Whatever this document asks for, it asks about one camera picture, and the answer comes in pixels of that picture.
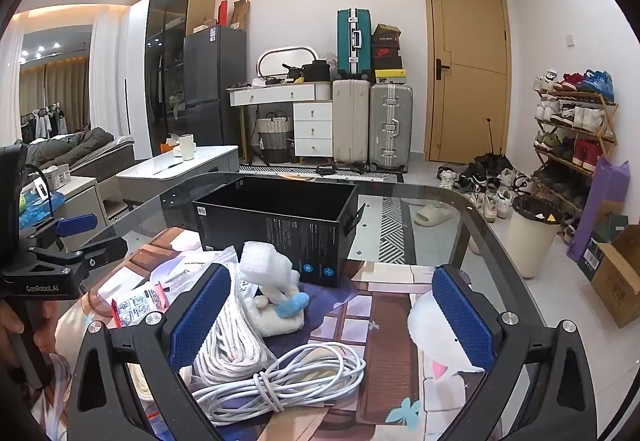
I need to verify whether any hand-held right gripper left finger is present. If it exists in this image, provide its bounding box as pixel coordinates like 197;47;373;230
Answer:
65;263;236;441

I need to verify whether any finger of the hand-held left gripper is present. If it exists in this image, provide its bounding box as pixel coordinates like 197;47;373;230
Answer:
54;212;99;238
74;236;130;278

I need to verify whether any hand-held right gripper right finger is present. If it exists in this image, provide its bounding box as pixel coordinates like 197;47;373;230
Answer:
431;265;598;441

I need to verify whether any bagged white rope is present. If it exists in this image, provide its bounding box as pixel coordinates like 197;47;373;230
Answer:
192;246;278;384

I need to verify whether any white red-edged packet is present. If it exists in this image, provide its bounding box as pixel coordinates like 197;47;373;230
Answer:
111;283;167;329

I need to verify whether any white bubble wrap packet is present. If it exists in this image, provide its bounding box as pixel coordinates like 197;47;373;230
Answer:
239;241;301;304

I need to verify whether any white plush toy blue patch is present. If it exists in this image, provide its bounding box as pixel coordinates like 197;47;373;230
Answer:
245;288;308;338

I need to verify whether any black cardboard box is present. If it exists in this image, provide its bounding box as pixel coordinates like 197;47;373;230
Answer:
192;175;367;289

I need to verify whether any white cable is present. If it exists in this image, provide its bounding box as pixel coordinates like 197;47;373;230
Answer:
192;342;367;427

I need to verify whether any person's left hand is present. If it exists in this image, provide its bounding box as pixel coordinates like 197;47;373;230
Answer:
0;298;57;366

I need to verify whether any beige side cabinet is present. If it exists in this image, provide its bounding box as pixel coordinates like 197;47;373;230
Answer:
50;176;108;242

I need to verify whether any blue plastic bag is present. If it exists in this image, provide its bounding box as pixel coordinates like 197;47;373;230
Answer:
19;191;66;229

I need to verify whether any clear printed plastic bag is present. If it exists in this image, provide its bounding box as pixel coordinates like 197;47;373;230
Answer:
162;248;237;294

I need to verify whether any white shoe box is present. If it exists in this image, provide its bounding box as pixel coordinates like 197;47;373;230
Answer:
40;164;71;189

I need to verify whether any dark olive jacket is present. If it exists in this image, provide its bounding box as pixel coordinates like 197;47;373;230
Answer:
25;126;116;169

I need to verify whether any printed desk mat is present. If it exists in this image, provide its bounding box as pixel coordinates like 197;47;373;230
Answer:
55;227;536;441

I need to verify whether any cream trash bin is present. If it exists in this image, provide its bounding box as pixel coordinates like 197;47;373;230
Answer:
505;194;565;278

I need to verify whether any beige slipper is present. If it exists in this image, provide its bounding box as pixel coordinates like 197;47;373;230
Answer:
414;204;453;227

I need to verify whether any clothes rack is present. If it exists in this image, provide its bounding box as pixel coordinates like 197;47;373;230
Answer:
20;104;68;139

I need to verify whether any pile of shoes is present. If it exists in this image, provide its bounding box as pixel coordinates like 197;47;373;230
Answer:
437;161;536;222

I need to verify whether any white coffee table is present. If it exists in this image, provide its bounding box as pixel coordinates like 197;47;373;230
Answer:
116;144;241;204

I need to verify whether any brown curtain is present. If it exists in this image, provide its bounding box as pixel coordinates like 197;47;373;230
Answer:
20;56;91;132

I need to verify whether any dark green box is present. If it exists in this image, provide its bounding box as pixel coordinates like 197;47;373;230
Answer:
577;211;628;282

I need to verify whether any white sheer curtain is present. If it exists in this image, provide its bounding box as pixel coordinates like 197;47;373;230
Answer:
90;4;131;137

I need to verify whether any black umbrella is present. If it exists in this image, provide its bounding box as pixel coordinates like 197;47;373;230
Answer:
472;118;513;172

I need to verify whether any brown cardboard box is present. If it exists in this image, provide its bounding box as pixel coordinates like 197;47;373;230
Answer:
590;223;640;329

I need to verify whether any grey refrigerator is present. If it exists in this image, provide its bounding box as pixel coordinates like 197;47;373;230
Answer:
182;24;247;147

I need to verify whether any wicker basket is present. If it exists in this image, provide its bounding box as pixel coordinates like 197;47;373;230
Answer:
256;112;295;164

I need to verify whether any silver suitcase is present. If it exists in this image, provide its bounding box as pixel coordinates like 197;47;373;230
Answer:
369;82;415;172

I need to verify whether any black glass cabinet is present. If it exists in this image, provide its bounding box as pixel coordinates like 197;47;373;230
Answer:
144;0;194;147

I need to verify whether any white vanity desk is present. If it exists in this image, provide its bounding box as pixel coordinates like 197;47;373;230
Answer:
229;82;335;161

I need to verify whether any beige suitcase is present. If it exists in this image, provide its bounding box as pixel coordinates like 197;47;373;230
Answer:
331;78;372;168

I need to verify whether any group of assorted sneakers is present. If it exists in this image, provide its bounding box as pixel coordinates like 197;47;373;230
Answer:
532;68;616;202

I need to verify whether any wooden shoe rack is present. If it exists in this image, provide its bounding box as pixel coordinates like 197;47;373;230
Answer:
532;88;621;242

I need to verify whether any oval white-framed mirror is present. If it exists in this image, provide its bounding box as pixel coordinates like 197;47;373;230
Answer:
256;44;320;79

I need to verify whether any flat brown cardboard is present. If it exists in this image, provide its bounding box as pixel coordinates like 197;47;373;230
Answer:
231;0;252;32

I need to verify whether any black bag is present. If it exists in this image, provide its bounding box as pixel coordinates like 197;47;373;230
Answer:
300;61;333;83

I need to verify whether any tan wooden door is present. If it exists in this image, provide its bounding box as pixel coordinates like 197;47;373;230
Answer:
421;0;513;167

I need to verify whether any open dark shoe box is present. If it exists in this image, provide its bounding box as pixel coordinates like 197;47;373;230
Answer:
372;24;402;48

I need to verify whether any teal suitcase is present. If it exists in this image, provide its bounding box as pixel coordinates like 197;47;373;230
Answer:
336;8;373;77

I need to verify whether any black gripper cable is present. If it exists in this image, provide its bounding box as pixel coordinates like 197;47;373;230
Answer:
25;165;57;233

